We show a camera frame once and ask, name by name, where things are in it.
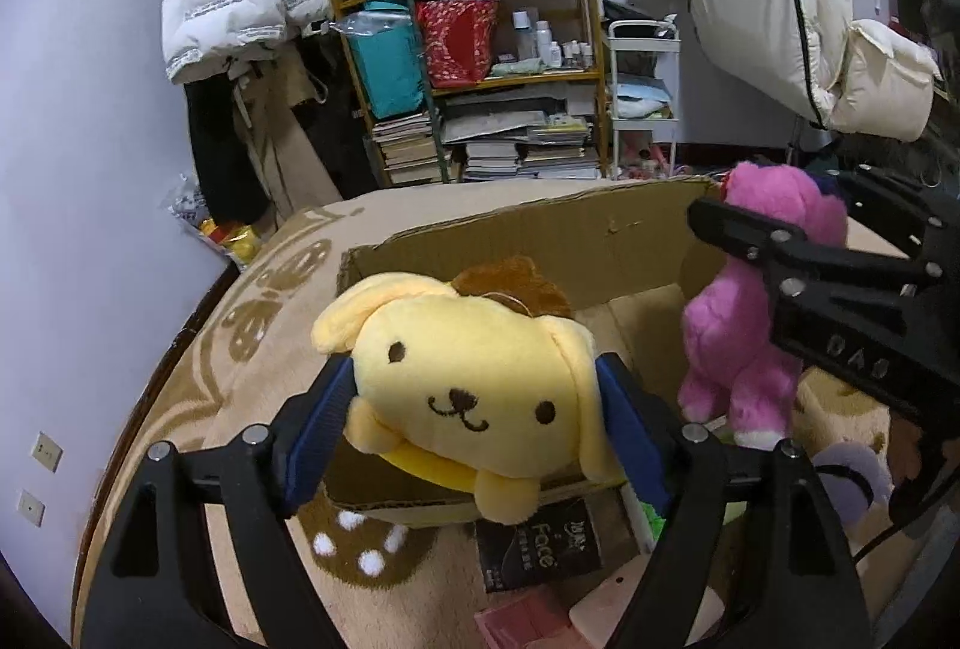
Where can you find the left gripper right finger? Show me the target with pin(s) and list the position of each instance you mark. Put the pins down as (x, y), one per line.
(794, 583)

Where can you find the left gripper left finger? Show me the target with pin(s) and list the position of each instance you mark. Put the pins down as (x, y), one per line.
(156, 583)

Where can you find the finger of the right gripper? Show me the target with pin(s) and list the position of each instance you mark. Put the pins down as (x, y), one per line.
(907, 215)
(743, 234)

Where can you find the green tissue pack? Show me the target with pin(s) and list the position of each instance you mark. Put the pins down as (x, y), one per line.
(645, 523)

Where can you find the magenta plush bear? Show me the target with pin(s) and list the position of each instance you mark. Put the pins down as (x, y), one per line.
(733, 368)

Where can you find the purple haired plush doll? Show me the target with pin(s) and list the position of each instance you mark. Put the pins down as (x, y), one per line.
(854, 478)

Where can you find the black Face tissue pack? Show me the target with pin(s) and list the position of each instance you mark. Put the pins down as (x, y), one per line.
(559, 542)

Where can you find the pink plastic bags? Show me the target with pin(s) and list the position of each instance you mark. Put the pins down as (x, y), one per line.
(532, 618)

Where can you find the yellow dog plush toy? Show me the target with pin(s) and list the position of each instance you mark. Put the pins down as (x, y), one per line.
(485, 384)

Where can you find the cardboard box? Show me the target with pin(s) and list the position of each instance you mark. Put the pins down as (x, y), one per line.
(626, 264)

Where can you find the white rolling cart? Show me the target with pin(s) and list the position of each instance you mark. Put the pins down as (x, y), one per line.
(643, 58)

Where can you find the beige patterned carpet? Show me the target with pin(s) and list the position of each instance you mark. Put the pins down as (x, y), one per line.
(385, 583)

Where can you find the white recliner chair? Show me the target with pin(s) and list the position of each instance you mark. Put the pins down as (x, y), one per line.
(815, 58)

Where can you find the stack of books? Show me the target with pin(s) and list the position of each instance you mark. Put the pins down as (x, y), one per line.
(495, 142)

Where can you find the yellow wooden shelf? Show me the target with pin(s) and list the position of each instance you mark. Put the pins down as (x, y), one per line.
(535, 43)

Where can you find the red patterned bag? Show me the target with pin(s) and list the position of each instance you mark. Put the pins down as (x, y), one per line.
(457, 40)

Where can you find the teal bag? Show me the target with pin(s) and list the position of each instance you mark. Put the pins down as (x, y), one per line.
(385, 55)

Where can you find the beige hanging coat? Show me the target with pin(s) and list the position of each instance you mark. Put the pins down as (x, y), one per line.
(286, 162)

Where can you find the lower wall socket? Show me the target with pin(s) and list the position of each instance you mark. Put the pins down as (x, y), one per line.
(30, 508)

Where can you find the wall socket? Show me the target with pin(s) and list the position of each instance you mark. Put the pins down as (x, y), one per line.
(30, 508)
(47, 452)

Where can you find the upper wall socket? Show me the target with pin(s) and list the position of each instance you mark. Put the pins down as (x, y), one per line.
(47, 452)

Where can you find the bag of toys by wall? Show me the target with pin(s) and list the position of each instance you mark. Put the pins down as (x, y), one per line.
(234, 241)

